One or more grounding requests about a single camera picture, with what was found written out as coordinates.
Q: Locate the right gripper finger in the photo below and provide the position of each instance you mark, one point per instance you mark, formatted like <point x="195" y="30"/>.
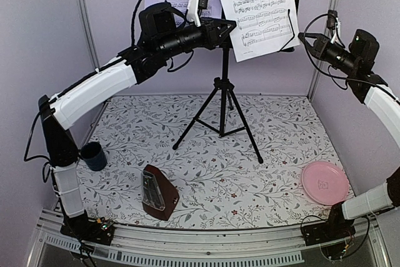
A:
<point x="308" y="46"/>
<point x="303" y="36"/>

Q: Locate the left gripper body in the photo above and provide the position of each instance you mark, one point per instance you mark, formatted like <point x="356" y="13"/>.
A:
<point x="210" y="40"/>

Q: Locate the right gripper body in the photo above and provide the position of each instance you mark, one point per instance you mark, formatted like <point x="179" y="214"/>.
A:
<point x="322" y="48"/>

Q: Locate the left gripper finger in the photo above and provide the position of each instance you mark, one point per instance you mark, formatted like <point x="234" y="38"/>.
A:
<point x="215" y="22"/>
<point x="226" y="36"/>

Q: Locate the white sheet music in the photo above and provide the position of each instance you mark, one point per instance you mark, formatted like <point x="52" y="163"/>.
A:
<point x="262" y="26"/>

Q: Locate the black music stand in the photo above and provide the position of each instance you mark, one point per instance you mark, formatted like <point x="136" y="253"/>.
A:
<point x="229" y="102"/>

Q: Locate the brown metronome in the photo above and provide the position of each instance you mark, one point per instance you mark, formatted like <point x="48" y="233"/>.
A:
<point x="159" y="196"/>

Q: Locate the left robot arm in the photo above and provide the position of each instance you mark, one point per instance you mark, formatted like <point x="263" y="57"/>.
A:
<point x="165" y="33"/>

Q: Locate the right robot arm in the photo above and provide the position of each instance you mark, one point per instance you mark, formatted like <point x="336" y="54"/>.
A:
<point x="372" y="91"/>

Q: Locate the floral table mat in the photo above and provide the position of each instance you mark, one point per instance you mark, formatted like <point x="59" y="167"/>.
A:
<point x="244" y="180"/>

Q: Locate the pink plate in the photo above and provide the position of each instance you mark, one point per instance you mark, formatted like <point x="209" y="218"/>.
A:
<point x="325" y="183"/>

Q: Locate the dark blue mug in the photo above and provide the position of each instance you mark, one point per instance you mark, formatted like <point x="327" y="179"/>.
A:
<point x="93" y="155"/>

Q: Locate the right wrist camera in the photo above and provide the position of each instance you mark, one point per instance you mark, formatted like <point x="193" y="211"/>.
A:
<point x="333" y="24"/>

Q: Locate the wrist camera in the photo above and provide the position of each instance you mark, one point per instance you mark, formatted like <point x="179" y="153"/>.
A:
<point x="197" y="6"/>
<point x="333" y="24"/>

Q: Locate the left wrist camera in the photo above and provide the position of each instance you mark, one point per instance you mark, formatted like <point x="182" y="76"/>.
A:
<point x="197" y="6"/>

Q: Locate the left aluminium frame post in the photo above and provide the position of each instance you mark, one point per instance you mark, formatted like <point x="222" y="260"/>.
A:
<point x="91" y="47"/>

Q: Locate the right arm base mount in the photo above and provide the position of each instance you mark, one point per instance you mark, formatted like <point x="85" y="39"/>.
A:
<point x="316" y="230"/>

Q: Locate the front aluminium rail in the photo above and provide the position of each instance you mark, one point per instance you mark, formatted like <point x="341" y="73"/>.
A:
<point x="144" y="246"/>

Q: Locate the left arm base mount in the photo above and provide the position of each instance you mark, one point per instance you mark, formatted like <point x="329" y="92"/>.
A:
<point x="83" y="228"/>

